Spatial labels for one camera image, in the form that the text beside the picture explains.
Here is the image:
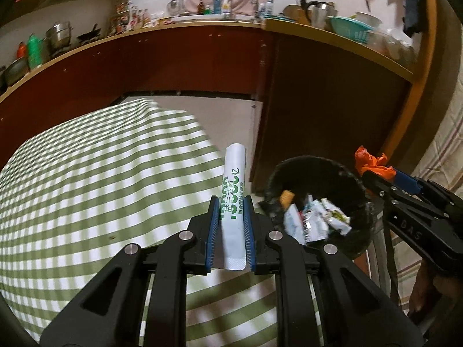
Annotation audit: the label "yellow-green sachet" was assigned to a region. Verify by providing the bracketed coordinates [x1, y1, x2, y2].
[320, 198, 352, 235]

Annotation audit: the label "striped beige cloth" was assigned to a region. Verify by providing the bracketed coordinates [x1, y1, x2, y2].
[376, 25, 463, 297]

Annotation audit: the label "grey foil packet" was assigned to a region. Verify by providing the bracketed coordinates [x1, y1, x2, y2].
[298, 193, 328, 243]

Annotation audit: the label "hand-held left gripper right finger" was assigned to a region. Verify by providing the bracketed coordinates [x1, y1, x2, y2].
[242, 195, 425, 347]

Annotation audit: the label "red lower cabinets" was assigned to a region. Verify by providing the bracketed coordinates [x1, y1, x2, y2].
[0, 22, 275, 141]

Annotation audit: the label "orange wrapper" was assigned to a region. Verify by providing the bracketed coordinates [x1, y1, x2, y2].
[354, 145, 396, 181]

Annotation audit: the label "black hanging cloth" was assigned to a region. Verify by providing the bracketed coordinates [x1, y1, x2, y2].
[391, 0, 427, 37]

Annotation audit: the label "black trash bin with bag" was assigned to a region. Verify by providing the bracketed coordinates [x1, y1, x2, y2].
[260, 155, 373, 261]

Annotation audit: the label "deep teal colander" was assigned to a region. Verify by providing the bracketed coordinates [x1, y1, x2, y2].
[327, 16, 375, 44]

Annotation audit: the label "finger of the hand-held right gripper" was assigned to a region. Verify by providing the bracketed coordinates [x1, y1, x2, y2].
[394, 169, 463, 210]
[363, 171, 416, 221]

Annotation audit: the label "white green-print sachet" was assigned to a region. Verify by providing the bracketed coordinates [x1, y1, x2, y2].
[219, 143, 248, 271]

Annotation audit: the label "white paper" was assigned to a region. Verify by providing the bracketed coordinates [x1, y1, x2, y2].
[284, 204, 308, 244]

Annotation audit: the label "green checked tablecloth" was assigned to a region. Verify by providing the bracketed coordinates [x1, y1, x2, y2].
[0, 98, 261, 347]

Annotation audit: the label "person's right hand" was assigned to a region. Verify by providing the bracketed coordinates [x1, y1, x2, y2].
[410, 260, 445, 315]

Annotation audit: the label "tall chrome faucet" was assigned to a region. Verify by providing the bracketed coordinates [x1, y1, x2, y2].
[213, 0, 234, 19]

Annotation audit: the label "wooden door frame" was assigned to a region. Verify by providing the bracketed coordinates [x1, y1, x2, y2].
[376, 0, 456, 160]

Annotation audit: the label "steel kettle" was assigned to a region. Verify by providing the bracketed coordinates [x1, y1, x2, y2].
[307, 2, 337, 29]

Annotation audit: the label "green thermos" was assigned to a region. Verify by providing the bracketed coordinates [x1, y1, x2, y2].
[27, 34, 45, 71]

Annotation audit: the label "black wok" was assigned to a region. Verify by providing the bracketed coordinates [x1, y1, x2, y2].
[77, 25, 102, 42]

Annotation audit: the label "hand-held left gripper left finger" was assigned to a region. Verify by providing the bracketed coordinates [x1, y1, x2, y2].
[39, 195, 220, 347]

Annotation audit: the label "spice rack with bottles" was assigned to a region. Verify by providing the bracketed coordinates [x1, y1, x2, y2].
[109, 2, 160, 35]

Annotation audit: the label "steel stockpot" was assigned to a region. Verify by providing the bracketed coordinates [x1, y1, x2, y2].
[45, 22, 75, 49]

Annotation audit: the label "dark metal basin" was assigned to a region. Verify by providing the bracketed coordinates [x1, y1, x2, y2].
[2, 58, 30, 85]

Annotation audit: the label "brown wooden counter cabinet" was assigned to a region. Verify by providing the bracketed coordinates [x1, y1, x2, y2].
[249, 20, 415, 189]

